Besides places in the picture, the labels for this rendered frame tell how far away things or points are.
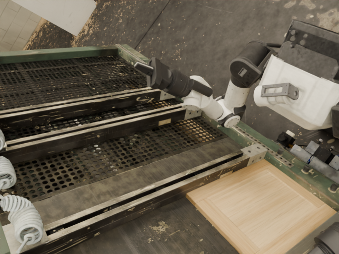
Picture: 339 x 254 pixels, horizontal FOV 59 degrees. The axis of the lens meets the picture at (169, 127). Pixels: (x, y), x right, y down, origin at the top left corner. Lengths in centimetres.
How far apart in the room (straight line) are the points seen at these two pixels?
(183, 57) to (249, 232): 234
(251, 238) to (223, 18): 239
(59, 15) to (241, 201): 405
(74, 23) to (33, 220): 424
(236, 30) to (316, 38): 201
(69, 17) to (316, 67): 417
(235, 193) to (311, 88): 50
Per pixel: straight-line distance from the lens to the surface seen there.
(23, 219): 82
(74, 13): 483
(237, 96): 123
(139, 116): 148
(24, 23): 628
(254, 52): 115
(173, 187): 110
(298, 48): 103
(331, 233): 85
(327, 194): 141
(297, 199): 135
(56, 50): 227
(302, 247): 115
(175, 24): 348
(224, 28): 307
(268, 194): 130
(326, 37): 100
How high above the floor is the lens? 227
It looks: 49 degrees down
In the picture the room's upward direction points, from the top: 69 degrees counter-clockwise
